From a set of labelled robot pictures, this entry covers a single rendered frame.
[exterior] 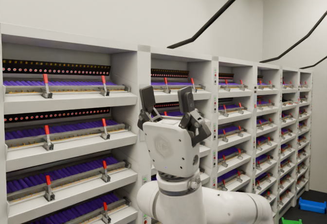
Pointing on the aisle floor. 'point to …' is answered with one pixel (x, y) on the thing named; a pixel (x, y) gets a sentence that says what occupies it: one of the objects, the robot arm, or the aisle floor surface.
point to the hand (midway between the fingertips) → (164, 92)
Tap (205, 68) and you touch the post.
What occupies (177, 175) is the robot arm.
